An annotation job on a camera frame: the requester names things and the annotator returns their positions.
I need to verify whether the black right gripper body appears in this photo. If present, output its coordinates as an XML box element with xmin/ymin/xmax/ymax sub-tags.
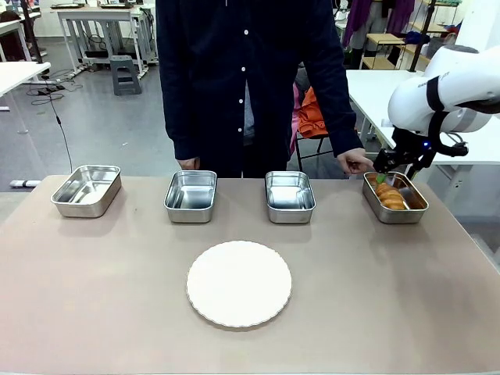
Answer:
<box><xmin>373</xmin><ymin>127</ymin><xmax>437</xmax><ymax>175</ymax></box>

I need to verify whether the golden croissant bread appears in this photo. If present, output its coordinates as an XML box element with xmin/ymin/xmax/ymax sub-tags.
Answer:
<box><xmin>374</xmin><ymin>182</ymin><xmax>406</xmax><ymax>211</ymax></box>

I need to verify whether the person's left forearm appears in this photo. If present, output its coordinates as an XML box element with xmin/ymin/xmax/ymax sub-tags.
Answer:
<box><xmin>312</xmin><ymin>73</ymin><xmax>365</xmax><ymax>158</ymax></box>

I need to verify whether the person's right forearm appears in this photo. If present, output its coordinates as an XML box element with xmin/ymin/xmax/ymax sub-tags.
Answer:
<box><xmin>162</xmin><ymin>89</ymin><xmax>201</xmax><ymax>161</ymax></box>

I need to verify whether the rectangular stainless steel container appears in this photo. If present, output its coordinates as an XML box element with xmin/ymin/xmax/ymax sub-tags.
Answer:
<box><xmin>265</xmin><ymin>170</ymin><xmax>316</xmax><ymax>224</ymax></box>
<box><xmin>362</xmin><ymin>170</ymin><xmax>430</xmax><ymax>225</ymax></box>
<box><xmin>162</xmin><ymin>170</ymin><xmax>218</xmax><ymax>224</ymax></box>
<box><xmin>50</xmin><ymin>164</ymin><xmax>123</xmax><ymax>219</ymax></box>

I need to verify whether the person's left hand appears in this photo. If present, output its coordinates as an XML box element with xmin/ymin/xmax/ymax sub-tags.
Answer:
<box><xmin>336</xmin><ymin>148</ymin><xmax>375</xmax><ymax>176</ymax></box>

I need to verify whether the person's right hand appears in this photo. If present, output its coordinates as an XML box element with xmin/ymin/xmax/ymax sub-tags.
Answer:
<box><xmin>176</xmin><ymin>155</ymin><xmax>201</xmax><ymax>171</ymax></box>

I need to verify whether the large white table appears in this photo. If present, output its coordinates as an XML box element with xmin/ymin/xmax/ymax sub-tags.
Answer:
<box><xmin>345</xmin><ymin>69</ymin><xmax>500</xmax><ymax>167</ymax></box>

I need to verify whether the orange cloth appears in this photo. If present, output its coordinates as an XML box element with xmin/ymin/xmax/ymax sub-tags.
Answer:
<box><xmin>297</xmin><ymin>86</ymin><xmax>330</xmax><ymax>139</ymax></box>

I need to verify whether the light wooden shelf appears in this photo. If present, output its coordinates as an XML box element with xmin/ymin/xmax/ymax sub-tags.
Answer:
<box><xmin>361</xmin><ymin>33</ymin><xmax>434</xmax><ymax>71</ymax></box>

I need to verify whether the black pole stand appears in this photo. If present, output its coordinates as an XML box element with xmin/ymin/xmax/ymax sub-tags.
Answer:
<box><xmin>20</xmin><ymin>0</ymin><xmax>45</xmax><ymax>63</ymax></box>
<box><xmin>407</xmin><ymin>0</ymin><xmax>437</xmax><ymax>73</ymax></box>

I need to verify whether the purple hanging garment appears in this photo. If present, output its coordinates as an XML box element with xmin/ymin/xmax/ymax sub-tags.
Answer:
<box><xmin>342</xmin><ymin>0</ymin><xmax>416</xmax><ymax>48</ymax></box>

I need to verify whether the white scalloped round plate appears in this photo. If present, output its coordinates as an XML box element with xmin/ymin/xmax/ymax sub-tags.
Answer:
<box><xmin>186</xmin><ymin>240</ymin><xmax>293</xmax><ymax>328</ymax></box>

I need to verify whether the person in navy cardigan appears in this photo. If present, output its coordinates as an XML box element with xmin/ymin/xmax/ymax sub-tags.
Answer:
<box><xmin>155</xmin><ymin>0</ymin><xmax>365</xmax><ymax>179</ymax></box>

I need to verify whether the grey plastic step stool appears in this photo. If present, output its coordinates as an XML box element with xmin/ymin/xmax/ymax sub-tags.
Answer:
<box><xmin>109</xmin><ymin>54</ymin><xmax>142</xmax><ymax>96</ymax></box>

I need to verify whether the white desk with metal legs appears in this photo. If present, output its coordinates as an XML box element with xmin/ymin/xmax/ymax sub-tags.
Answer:
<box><xmin>50</xmin><ymin>2</ymin><xmax>157</xmax><ymax>76</ymax></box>

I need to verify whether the small white side table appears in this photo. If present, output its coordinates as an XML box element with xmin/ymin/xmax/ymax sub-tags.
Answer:
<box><xmin>0</xmin><ymin>61</ymin><xmax>52</xmax><ymax>113</ymax></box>

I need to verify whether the black floor cable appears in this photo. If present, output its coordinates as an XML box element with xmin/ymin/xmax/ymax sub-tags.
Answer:
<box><xmin>27</xmin><ymin>70</ymin><xmax>85</xmax><ymax>175</ymax></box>

